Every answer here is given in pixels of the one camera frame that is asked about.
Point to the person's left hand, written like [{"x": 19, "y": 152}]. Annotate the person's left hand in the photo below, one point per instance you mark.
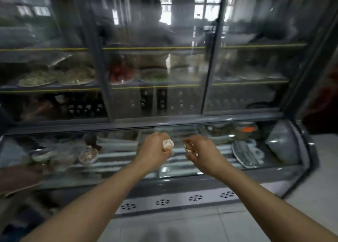
[{"x": 153, "y": 152}]

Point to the person's right hand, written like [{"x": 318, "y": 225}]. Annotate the person's right hand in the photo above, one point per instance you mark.
[{"x": 208, "y": 157}]

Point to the eggshell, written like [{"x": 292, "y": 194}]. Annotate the eggshell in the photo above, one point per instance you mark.
[
  {"x": 190, "y": 148},
  {"x": 168, "y": 145}
]

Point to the person's left forearm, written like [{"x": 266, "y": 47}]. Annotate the person's left forearm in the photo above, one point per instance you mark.
[{"x": 84, "y": 207}]

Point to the person's right forearm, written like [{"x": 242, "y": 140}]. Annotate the person's right forearm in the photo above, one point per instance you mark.
[{"x": 277, "y": 212}]

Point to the plate of silver fish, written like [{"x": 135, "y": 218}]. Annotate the plate of silver fish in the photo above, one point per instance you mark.
[{"x": 247, "y": 154}]

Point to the bowl of chopped meat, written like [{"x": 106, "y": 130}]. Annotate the bowl of chopped meat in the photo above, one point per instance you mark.
[{"x": 88, "y": 156}]

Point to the glass display fridge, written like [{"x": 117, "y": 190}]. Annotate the glass display fridge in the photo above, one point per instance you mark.
[{"x": 237, "y": 99}]

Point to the row of dark bottles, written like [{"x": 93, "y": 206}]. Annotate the row of dark bottles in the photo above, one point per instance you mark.
[{"x": 84, "y": 109}]

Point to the plate of red food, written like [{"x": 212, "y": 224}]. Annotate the plate of red food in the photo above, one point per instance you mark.
[{"x": 121, "y": 75}]

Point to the plate of shredded food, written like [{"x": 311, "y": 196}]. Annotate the plate of shredded food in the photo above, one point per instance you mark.
[
  {"x": 39, "y": 78},
  {"x": 78, "y": 76}
]

